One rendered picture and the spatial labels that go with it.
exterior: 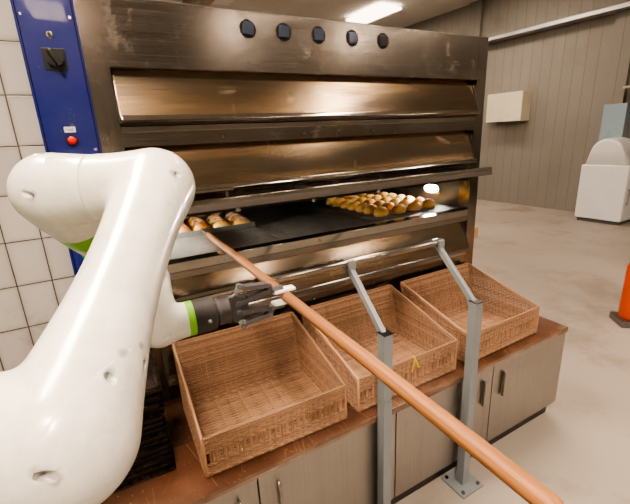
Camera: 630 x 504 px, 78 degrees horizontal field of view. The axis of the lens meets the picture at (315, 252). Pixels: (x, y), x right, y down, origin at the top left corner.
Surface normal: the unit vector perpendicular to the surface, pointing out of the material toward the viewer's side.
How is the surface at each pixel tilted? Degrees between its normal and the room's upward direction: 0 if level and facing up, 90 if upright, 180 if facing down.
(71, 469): 76
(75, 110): 90
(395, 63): 90
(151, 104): 70
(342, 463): 90
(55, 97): 90
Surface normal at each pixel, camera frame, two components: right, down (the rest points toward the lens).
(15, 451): 0.07, -0.32
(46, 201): 0.17, 0.40
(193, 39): 0.49, 0.23
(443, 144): 0.44, -0.11
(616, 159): -0.85, 0.18
